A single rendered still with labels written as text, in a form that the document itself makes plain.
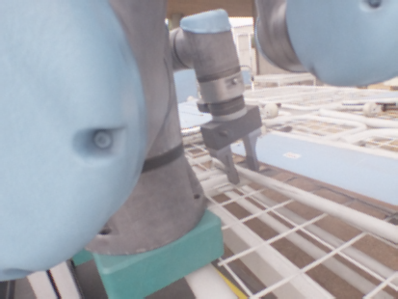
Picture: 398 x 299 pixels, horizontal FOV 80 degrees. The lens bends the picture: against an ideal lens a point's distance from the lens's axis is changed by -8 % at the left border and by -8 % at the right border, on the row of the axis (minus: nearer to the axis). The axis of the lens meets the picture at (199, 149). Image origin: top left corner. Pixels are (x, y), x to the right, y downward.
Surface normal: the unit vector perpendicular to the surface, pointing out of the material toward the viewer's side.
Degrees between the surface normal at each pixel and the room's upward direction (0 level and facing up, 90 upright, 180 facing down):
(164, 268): 90
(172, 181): 70
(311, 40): 99
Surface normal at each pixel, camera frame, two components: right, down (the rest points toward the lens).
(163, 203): 0.49, -0.16
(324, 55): -0.95, 0.31
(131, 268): 0.54, 0.18
